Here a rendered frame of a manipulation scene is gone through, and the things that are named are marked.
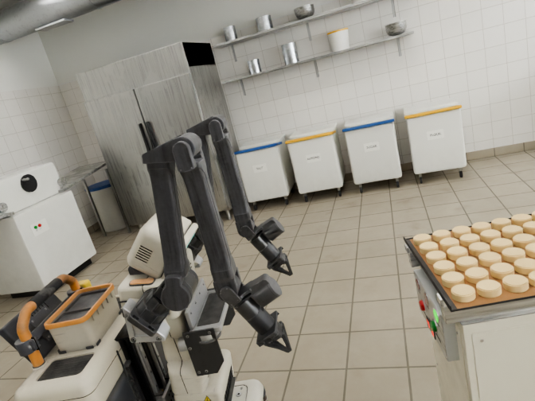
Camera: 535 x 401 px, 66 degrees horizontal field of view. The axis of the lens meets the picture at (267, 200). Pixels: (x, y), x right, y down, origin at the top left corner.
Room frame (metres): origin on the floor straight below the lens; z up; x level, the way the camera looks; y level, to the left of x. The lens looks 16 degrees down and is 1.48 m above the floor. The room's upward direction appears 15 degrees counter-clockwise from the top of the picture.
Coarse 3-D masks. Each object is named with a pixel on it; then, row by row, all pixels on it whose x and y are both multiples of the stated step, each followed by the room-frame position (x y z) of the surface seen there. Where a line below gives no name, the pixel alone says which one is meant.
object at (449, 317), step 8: (440, 304) 0.81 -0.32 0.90; (496, 304) 0.79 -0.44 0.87; (504, 304) 0.79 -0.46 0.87; (512, 304) 0.79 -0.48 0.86; (520, 304) 0.79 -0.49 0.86; (528, 304) 0.78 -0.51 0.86; (448, 312) 0.81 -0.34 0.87; (456, 312) 0.80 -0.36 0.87; (464, 312) 0.80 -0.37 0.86; (472, 312) 0.80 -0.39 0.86; (480, 312) 0.80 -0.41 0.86; (488, 312) 0.79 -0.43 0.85; (496, 312) 0.79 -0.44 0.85; (504, 312) 0.79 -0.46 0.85; (512, 312) 0.79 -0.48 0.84; (448, 320) 0.81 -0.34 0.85; (456, 320) 0.80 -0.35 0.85; (464, 320) 0.80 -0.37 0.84
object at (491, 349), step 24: (528, 312) 0.78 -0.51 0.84; (432, 336) 1.10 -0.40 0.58; (456, 336) 0.84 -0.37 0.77; (480, 336) 0.79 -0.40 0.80; (504, 336) 0.78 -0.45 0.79; (528, 336) 0.77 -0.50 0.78; (456, 360) 0.87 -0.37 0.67; (480, 360) 0.79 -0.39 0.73; (504, 360) 0.78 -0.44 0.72; (528, 360) 0.77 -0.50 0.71; (456, 384) 0.90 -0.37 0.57; (480, 384) 0.79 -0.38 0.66; (504, 384) 0.78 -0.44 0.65; (528, 384) 0.77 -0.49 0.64
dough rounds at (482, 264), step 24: (528, 216) 1.06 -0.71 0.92; (432, 240) 1.11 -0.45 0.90; (456, 240) 1.03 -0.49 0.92; (480, 240) 1.04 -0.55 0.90; (504, 240) 0.97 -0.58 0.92; (528, 240) 0.94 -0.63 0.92; (432, 264) 0.97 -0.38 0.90; (456, 264) 0.93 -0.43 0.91; (480, 264) 0.92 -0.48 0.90; (504, 264) 0.86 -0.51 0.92; (528, 264) 0.83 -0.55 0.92; (456, 288) 0.81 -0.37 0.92; (480, 288) 0.79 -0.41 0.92; (504, 288) 0.79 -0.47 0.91; (528, 288) 0.77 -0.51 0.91
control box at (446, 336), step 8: (416, 272) 1.06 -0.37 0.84; (424, 272) 1.05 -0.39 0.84; (424, 280) 1.01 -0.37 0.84; (416, 288) 1.07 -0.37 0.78; (424, 288) 0.98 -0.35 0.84; (432, 288) 0.96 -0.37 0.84; (432, 296) 0.93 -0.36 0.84; (424, 304) 1.00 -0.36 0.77; (432, 304) 0.91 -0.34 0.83; (424, 312) 1.02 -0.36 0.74; (432, 312) 0.92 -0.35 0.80; (440, 312) 0.86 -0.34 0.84; (440, 320) 0.85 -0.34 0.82; (440, 328) 0.86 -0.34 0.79; (448, 328) 0.84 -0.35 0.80; (440, 336) 0.88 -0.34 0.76; (448, 336) 0.84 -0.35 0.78; (440, 344) 0.89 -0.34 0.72; (448, 344) 0.84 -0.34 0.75; (456, 344) 0.84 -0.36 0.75; (448, 352) 0.85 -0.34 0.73; (456, 352) 0.84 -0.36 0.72; (448, 360) 0.85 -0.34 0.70
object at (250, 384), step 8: (240, 384) 1.48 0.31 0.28; (248, 384) 1.47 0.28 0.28; (256, 384) 1.46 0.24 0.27; (240, 392) 1.43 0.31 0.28; (248, 392) 1.42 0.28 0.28; (256, 392) 1.42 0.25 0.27; (264, 392) 1.47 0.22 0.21; (232, 400) 1.40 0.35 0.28; (240, 400) 1.39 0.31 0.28; (248, 400) 1.38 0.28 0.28; (256, 400) 1.38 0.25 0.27; (264, 400) 1.46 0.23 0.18
